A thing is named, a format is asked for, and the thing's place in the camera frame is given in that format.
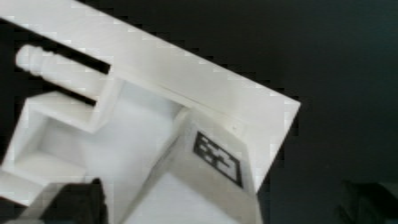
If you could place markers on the white boundary fence frame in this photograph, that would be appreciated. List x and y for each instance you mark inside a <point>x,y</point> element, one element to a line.
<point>165,69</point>

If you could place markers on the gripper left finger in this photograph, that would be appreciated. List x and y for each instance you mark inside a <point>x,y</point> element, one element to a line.
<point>69,204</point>

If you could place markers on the white chair seat part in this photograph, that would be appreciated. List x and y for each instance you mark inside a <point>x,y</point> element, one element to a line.
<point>85,141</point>

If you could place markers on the white chair leg with tag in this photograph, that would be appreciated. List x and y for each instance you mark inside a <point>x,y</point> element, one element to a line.
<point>197,191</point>

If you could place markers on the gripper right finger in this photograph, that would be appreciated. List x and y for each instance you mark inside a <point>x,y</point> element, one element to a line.
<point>368,205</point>

